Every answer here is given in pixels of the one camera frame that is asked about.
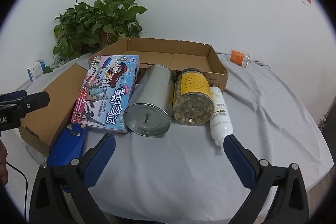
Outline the blue stapler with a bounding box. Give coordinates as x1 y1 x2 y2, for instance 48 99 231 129
46 123 89 188

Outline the colourful board game box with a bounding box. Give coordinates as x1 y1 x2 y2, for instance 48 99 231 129
71 55 139 134

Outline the white plastic bottle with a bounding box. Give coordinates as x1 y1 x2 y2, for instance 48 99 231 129
210 86 234 150

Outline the silver metal tin can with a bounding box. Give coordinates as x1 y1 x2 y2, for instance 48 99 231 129
123 65 174 137

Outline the yellow label glass jar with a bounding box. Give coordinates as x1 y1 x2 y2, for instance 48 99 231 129
173 68 214 126

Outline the person's left hand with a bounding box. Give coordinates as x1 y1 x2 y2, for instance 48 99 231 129
0 140 8 185

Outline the small brown cardboard box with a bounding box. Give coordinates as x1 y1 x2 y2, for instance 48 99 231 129
19 64 87 156

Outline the blue white medicine box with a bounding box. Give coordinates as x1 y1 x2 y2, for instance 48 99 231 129
27 59 45 82

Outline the large open cardboard box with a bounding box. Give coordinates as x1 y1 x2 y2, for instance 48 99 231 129
88 36 230 92

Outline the green potted plant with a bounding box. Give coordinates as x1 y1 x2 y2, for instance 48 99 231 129
43 0 147 73

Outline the grey table cloth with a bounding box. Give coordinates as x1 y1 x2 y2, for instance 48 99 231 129
4 51 329 224

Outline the orange clear plastic jar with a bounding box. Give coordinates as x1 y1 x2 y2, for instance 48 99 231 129
229 48 251 68

